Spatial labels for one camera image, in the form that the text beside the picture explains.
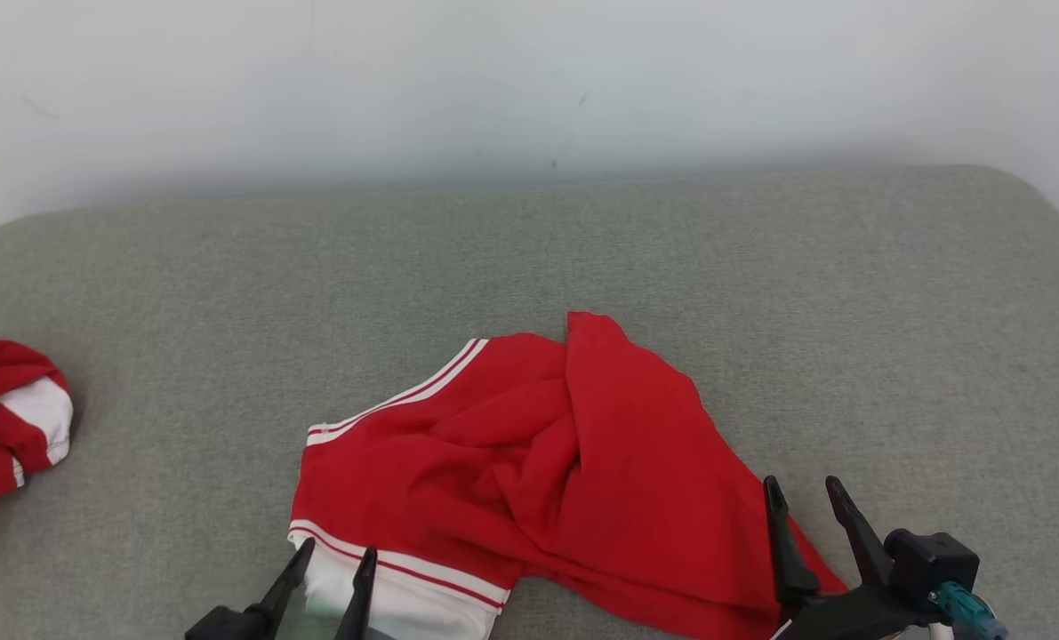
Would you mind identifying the teal cable connector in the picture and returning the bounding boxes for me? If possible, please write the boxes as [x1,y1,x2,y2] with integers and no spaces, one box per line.
[929,582,1012,640]

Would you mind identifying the grey fabric sofa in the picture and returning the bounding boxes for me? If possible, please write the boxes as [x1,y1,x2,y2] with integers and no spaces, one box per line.
[0,164,1059,640]

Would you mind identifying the red shorts with white band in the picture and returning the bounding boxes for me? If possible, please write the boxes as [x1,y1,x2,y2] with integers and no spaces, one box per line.
[0,340,75,531]

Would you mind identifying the red jersey with number print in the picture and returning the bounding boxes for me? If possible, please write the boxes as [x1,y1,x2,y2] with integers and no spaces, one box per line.
[288,311,850,640]

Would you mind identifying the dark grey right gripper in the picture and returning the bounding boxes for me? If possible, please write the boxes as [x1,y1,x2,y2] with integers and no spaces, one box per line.
[762,476,939,640]

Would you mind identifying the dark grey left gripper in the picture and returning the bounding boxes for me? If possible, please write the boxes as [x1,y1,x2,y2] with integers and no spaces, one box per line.
[184,538,380,640]

